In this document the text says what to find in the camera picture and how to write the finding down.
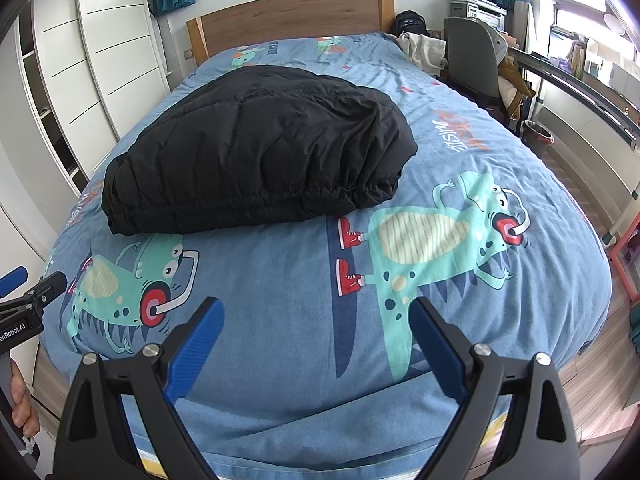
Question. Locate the brown garment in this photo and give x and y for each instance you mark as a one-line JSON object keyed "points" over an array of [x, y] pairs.
{"points": [[515, 80]]}

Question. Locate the beige garment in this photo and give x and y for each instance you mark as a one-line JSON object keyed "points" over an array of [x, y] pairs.
{"points": [[422, 52]]}

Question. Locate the coral metal frame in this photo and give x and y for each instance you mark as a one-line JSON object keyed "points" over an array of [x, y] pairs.
{"points": [[622, 260]]}

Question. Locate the long grey desk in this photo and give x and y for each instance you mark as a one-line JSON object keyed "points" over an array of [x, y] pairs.
{"points": [[575, 85]]}

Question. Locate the dark trash bin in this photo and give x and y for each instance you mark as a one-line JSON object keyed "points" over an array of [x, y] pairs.
{"points": [[537, 137]]}

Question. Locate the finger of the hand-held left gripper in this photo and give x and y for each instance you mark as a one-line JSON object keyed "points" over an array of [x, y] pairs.
{"points": [[12, 280], [50, 287]]}

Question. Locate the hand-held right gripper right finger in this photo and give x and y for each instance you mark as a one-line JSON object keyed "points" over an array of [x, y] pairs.
{"points": [[440, 350]]}

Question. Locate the black backpack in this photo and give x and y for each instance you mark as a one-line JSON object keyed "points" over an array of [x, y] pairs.
{"points": [[410, 22]]}

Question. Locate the grey office chair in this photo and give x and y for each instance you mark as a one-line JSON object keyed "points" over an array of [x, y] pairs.
{"points": [[470, 55]]}

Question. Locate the black puffer jacket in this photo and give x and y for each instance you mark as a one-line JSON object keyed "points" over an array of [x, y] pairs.
{"points": [[260, 145]]}

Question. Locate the person's left hand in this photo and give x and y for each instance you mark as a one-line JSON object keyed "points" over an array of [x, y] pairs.
{"points": [[25, 410]]}

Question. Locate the wooden headboard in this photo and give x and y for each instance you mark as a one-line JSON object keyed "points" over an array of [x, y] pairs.
{"points": [[290, 20]]}

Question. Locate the grey printer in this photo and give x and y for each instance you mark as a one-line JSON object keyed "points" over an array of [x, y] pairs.
{"points": [[475, 10]]}

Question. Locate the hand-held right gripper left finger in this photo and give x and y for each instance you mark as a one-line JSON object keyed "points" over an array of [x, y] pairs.
{"points": [[195, 350]]}

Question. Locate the white wardrobe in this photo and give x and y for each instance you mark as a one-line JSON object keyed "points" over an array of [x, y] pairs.
{"points": [[115, 60]]}

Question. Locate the blue printed bed sheet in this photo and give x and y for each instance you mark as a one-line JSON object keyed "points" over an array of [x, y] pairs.
{"points": [[300, 310]]}

